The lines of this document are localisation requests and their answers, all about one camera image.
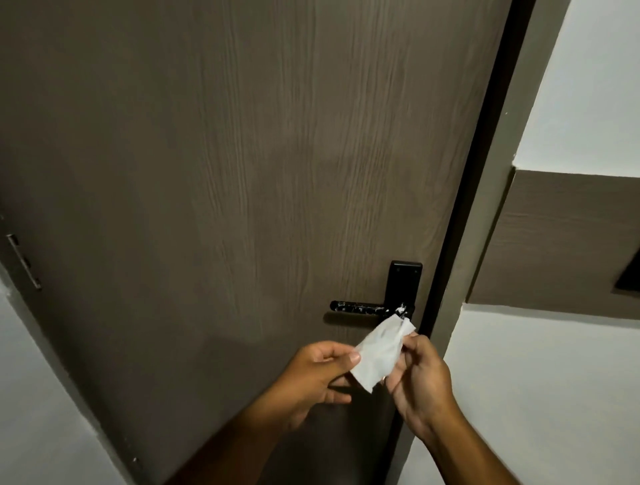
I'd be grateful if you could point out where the person's left hand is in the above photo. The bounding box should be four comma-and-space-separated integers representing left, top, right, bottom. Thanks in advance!
262, 341, 362, 432

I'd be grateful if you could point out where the person's right hand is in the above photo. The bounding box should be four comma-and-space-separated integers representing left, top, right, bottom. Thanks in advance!
384, 333, 464, 441

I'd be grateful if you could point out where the white wet wipe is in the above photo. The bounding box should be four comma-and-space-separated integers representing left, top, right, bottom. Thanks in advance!
349, 316, 417, 394

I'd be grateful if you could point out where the person's right forearm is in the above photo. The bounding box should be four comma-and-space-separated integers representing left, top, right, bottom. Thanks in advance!
425, 407, 523, 485

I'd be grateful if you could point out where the person's left forearm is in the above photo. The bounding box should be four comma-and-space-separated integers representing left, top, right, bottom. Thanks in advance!
167, 400, 303, 485

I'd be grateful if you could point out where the brown wooden door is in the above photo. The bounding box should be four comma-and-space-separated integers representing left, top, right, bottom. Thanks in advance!
0, 0, 515, 485

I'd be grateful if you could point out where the metal door hinge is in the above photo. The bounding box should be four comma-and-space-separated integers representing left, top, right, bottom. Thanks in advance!
6, 233, 42, 290

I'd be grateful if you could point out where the black lever door handle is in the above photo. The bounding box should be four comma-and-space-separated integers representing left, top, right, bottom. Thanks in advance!
329, 260, 423, 320

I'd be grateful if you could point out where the brown wooden wall panel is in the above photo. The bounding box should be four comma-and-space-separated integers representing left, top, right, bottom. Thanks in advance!
466, 168, 640, 321

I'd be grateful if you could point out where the grey-brown door frame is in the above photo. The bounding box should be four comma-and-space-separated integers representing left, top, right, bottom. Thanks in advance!
385, 0, 572, 485

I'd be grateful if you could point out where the black wall fixture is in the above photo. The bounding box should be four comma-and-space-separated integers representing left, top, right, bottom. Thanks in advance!
614, 260, 640, 293

